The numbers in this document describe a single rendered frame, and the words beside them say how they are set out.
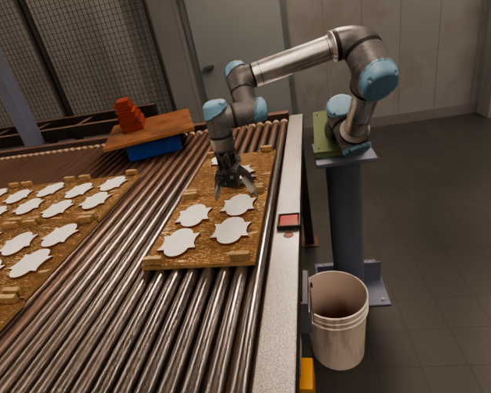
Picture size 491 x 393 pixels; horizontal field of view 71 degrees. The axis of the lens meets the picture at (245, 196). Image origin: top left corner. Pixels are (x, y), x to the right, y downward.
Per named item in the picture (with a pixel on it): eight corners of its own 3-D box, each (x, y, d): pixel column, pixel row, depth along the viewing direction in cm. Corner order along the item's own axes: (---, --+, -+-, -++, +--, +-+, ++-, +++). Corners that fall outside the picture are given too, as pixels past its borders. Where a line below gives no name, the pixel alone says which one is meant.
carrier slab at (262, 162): (276, 152, 168) (275, 149, 167) (267, 193, 133) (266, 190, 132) (207, 160, 175) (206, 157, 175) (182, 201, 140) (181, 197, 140)
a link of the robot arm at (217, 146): (212, 133, 114) (236, 130, 112) (215, 146, 116) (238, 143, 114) (206, 142, 107) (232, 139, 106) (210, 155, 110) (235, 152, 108)
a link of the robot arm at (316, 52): (371, 3, 104) (218, 59, 109) (385, 30, 100) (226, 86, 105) (365, 32, 115) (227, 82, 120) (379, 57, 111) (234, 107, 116)
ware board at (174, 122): (188, 110, 234) (188, 107, 233) (195, 129, 190) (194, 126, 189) (114, 128, 229) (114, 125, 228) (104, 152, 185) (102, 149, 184)
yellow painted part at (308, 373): (315, 375, 98) (307, 316, 86) (316, 408, 90) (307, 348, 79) (287, 374, 99) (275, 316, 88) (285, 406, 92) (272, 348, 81)
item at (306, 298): (316, 306, 112) (311, 262, 104) (317, 342, 100) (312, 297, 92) (281, 306, 115) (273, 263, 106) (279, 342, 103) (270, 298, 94)
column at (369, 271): (374, 260, 222) (373, 131, 181) (390, 305, 189) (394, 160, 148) (315, 265, 228) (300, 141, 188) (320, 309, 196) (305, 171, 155)
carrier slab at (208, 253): (268, 193, 132) (267, 190, 132) (256, 265, 97) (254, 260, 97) (182, 201, 140) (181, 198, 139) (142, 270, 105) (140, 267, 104)
